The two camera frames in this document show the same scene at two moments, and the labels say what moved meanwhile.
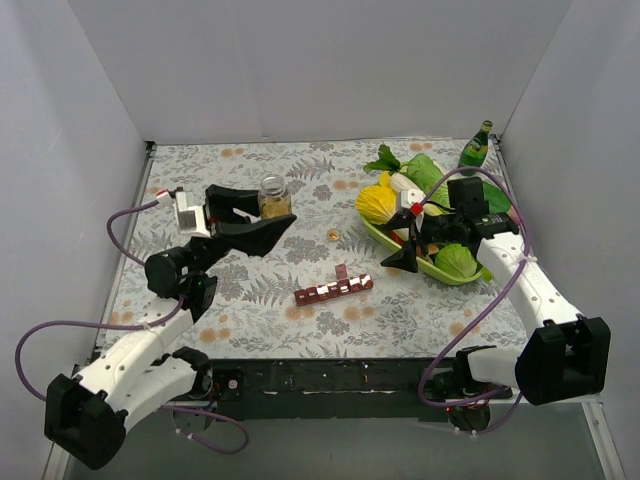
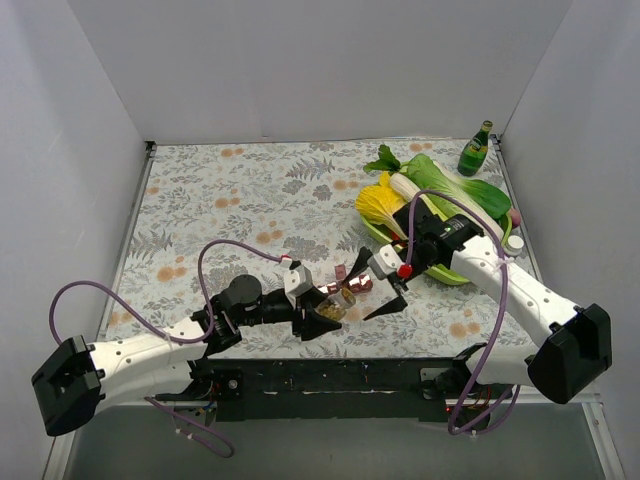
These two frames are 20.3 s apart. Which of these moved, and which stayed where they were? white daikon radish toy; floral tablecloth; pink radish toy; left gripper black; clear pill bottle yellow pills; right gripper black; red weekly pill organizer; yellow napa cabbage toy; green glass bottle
Moved: right gripper black; left gripper black; clear pill bottle yellow pills
Stayed: yellow napa cabbage toy; pink radish toy; green glass bottle; white daikon radish toy; red weekly pill organizer; floral tablecloth
